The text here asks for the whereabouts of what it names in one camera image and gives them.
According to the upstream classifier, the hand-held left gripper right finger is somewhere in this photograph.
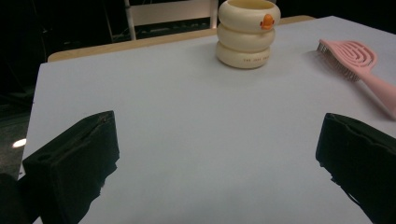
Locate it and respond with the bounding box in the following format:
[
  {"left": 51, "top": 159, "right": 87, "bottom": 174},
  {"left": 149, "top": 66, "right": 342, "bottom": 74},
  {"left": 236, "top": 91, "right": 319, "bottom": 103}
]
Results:
[{"left": 315, "top": 112, "right": 396, "bottom": 224}]

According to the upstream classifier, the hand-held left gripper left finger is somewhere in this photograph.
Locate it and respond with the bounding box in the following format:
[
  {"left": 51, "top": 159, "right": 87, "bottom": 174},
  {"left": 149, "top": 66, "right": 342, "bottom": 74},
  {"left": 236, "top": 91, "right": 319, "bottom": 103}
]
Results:
[{"left": 21, "top": 110, "right": 120, "bottom": 224}]

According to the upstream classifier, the pink hairbrush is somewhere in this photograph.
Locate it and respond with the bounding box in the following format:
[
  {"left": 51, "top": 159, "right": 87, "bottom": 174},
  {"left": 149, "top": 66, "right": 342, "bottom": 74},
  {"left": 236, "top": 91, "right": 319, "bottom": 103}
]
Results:
[{"left": 316, "top": 38, "right": 396, "bottom": 121}]

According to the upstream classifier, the cream ringed cup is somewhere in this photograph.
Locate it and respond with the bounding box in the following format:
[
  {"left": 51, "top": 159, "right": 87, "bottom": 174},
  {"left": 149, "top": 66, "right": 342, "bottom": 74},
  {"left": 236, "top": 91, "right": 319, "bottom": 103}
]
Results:
[{"left": 216, "top": 0, "right": 282, "bottom": 70}]

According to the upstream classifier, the wooden table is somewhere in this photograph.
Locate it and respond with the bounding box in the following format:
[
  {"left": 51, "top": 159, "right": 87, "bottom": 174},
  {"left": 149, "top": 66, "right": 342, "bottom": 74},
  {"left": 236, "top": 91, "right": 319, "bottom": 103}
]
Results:
[{"left": 47, "top": 14, "right": 316, "bottom": 63}]

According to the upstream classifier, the white table mat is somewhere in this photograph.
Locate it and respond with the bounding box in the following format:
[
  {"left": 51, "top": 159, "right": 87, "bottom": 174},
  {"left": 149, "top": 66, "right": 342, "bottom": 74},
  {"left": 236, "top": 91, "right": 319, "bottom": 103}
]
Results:
[{"left": 18, "top": 15, "right": 396, "bottom": 224}]

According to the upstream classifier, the white metal stand frame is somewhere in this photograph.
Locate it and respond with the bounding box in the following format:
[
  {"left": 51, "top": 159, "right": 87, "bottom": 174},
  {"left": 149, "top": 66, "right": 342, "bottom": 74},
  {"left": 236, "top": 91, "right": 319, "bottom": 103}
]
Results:
[{"left": 123, "top": 0, "right": 219, "bottom": 41}]

